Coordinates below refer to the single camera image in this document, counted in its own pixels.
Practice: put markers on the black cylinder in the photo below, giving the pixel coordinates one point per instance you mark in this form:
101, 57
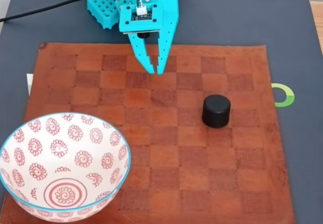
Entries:
215, 110

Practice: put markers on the white bowl with red flowers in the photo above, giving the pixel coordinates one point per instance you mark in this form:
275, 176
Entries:
63, 158

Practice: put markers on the dark grey desk mat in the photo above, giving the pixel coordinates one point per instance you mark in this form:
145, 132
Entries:
227, 19

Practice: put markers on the brown leather chessboard mat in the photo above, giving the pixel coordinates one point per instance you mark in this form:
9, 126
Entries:
161, 145

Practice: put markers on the turquoise gripper camera mount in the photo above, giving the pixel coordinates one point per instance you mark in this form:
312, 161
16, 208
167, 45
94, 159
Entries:
126, 19

